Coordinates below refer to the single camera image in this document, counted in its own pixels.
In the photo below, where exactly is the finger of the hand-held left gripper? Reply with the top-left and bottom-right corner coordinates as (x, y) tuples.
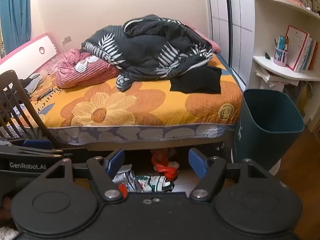
(0, 139), (54, 151)
(0, 148), (75, 158)

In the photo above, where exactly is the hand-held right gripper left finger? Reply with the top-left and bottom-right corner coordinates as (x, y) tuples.
(37, 149), (125, 202)

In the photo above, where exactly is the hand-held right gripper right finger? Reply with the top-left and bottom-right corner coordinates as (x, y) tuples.
(189, 149), (275, 202)

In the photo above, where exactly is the dark teal trash bin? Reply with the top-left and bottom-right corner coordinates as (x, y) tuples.
(231, 89), (305, 171)

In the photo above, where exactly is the person's left hand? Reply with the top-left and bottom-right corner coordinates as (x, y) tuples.
(0, 195), (14, 222)

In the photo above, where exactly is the silver snack wrapper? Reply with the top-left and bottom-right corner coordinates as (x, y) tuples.
(112, 165), (137, 192)

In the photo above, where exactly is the grey floral mattress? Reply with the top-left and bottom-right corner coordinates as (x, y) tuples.
(46, 124), (237, 147)

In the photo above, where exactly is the red plastic bag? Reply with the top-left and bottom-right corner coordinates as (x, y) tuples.
(151, 150), (178, 180)

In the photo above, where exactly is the green white wrapper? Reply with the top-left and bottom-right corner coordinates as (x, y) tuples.
(135, 175), (175, 193)

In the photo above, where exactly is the grey cloth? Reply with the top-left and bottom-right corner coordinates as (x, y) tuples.
(19, 72), (43, 96)

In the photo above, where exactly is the orange floral bedsheet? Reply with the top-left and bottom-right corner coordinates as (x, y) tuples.
(24, 52), (244, 128)

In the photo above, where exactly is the dark wooden chair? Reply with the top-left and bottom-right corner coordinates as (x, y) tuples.
(0, 70), (64, 150)

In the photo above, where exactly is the pink ribbed blanket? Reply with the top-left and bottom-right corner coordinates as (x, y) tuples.
(55, 49), (121, 89)

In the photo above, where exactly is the black cloth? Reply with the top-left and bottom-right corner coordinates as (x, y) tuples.
(170, 66), (222, 94)

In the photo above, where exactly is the pink white headboard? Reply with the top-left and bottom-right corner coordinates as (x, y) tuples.
(0, 33), (57, 75)

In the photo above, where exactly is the stack of papers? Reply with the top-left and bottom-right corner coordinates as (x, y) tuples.
(255, 65), (299, 87)

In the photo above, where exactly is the black leaf-print quilt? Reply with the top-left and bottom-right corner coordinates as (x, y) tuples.
(81, 15), (215, 92)

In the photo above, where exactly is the teal curtain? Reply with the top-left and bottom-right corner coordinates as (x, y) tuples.
(0, 0), (32, 55)

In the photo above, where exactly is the white wardrobe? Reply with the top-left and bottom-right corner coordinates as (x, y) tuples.
(205, 0), (255, 85)

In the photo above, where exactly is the white shelf unit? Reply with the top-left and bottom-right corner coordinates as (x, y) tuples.
(246, 0), (320, 100)

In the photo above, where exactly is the red-bordered book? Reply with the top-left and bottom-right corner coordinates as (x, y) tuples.
(285, 25), (311, 72)

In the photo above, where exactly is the row of books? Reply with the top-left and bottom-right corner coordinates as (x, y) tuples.
(299, 36), (320, 72)

